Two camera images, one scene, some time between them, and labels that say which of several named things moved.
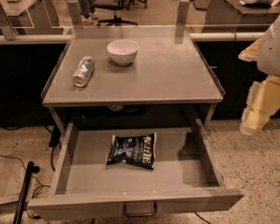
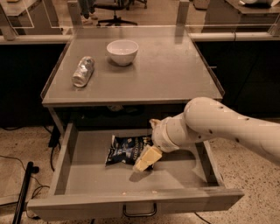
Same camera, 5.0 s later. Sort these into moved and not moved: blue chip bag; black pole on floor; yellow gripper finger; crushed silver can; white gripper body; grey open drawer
Moved: yellow gripper finger; white gripper body
Not moved: grey open drawer; black pole on floor; crushed silver can; blue chip bag
